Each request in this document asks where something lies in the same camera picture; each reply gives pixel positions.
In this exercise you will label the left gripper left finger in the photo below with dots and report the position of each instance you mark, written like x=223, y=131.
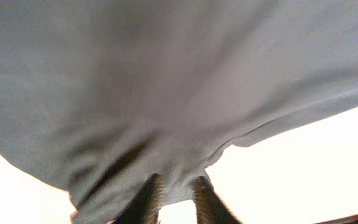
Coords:
x=145, y=206

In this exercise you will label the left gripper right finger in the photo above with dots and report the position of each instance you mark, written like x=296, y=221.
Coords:
x=209, y=207

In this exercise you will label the black polo shirt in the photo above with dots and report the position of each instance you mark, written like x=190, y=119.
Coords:
x=96, y=97

